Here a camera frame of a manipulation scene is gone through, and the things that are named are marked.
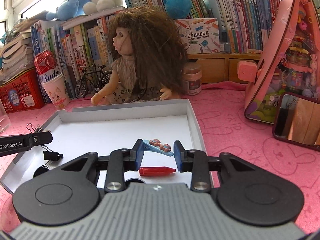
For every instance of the white cardboard box tray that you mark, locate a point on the white cardboard box tray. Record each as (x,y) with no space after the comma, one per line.
(104,129)

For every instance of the red beer can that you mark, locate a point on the red beer can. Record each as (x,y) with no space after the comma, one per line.
(46,66)

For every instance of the pink triangular toy case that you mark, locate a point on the pink triangular toy case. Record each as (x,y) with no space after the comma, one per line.
(289,62)

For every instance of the small blue bear plush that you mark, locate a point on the small blue bear plush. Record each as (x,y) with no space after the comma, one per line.
(67,10)

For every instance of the small brown jar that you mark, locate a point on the small brown jar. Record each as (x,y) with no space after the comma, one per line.
(191,78)

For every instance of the pink rabbit table cloth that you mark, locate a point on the pink rabbit table cloth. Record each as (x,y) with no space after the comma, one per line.
(219,109)

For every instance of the large black binder clip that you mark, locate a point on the large black binder clip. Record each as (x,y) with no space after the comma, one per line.
(51,156)

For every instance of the stack of books on basket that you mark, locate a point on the stack of books on basket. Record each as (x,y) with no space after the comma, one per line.
(18,48)

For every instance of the row of standing books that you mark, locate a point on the row of standing books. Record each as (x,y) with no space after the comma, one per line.
(77,47)

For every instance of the red plastic basket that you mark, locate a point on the red plastic basket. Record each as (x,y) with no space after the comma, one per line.
(22,93)

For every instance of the small black round cap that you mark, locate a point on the small black round cap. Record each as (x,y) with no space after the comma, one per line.
(41,170)

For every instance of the big blue plush toy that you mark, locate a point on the big blue plush toy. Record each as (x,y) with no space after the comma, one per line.
(178,9)

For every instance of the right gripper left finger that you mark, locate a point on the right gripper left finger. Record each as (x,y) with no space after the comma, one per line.
(119,162)

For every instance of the brown haired doll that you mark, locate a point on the brown haired doll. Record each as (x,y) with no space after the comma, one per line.
(149,58)

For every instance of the small binder clip on tray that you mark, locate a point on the small binder clip on tray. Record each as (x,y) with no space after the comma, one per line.
(34,129)

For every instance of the blue bear hair clip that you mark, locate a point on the blue bear hair clip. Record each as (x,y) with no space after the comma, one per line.
(155,145)

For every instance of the large black round cap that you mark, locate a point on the large black round cap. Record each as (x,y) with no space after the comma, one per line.
(133,180)

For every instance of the white cat paper cup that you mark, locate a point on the white cat paper cup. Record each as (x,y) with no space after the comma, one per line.
(57,91)

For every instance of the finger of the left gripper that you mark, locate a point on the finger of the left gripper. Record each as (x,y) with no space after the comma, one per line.
(39,138)

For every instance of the red crayon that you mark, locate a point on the red crayon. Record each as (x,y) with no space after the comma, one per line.
(160,171)

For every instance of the label printer box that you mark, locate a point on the label printer box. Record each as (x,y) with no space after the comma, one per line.
(199,35)

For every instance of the miniature black bicycle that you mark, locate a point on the miniature black bicycle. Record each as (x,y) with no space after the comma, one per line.
(94,79)

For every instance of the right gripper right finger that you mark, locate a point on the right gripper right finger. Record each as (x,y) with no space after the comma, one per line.
(194,161)

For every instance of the black smartphone playing video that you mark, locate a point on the black smartphone playing video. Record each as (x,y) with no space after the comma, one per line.
(297,121)

